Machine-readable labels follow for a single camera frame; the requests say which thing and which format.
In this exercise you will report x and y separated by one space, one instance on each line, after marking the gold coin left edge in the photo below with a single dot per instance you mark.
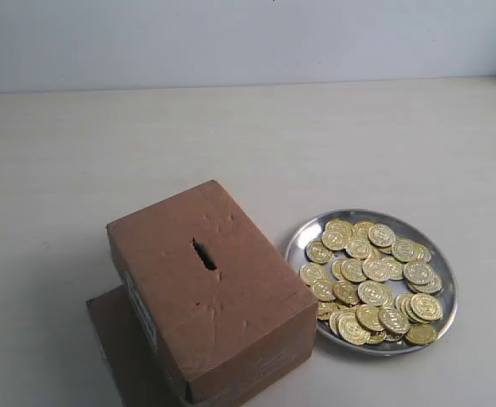
311 272

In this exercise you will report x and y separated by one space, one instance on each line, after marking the gold coin plate centre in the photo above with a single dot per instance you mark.
375 293

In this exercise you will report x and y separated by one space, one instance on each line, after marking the round silver metal plate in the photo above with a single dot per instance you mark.
361 261

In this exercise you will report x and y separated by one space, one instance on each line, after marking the gold coin back left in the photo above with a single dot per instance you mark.
334 240

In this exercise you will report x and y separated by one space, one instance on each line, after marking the gold coin right back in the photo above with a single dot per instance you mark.
405 250

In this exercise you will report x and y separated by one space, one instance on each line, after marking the gold coin top centre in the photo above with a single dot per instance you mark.
381 235

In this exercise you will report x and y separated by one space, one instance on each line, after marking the gold coin right large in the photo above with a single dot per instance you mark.
426 307

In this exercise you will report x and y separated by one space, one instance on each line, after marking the brown cardboard slot box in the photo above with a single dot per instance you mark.
208 312

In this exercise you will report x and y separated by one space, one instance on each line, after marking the gold coin far right middle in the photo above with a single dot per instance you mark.
418 272

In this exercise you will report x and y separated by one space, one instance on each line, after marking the gold coin plate front right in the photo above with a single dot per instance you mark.
421 334

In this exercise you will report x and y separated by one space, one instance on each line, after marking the gold coin front left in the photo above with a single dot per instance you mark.
351 331

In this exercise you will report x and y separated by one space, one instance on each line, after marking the gold coin plate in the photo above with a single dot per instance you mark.
421 334
375 293

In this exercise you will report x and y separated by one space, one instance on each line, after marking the gold coin front centre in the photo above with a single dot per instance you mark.
393 320

